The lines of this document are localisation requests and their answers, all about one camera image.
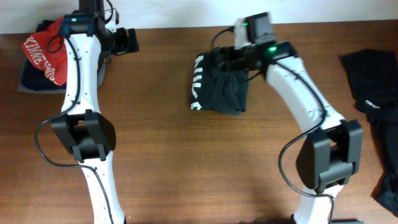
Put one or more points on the black garment white logo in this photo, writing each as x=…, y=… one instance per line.
x=372, y=78

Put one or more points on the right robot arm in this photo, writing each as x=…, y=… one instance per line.
x=320, y=161

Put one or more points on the grey folded garment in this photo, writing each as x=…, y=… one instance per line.
x=31, y=90

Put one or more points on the dark green t-shirt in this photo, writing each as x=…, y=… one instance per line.
x=214, y=90

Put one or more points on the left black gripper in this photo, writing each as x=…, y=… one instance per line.
x=123, y=46

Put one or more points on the red folded shirt white lettering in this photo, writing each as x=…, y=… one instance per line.
x=46, y=51

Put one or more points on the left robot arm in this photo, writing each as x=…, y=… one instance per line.
x=92, y=36

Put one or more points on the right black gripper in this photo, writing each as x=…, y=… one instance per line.
x=227, y=61

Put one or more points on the navy folded garment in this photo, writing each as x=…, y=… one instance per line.
x=45, y=66

